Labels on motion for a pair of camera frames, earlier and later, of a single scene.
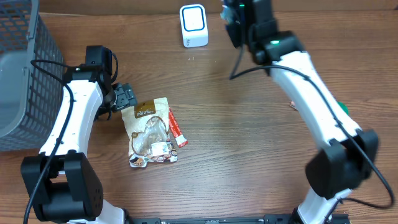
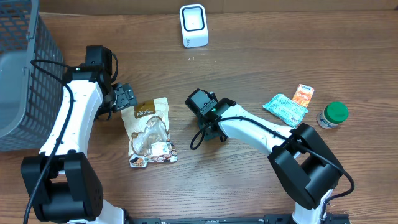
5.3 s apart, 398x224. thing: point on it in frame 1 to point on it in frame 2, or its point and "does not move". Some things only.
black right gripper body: [234, 34] to [208, 128]
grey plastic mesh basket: [32, 76] does not move
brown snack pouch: [148, 126] does not move
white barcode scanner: [194, 25] does not move
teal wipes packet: [227, 14] to [287, 110]
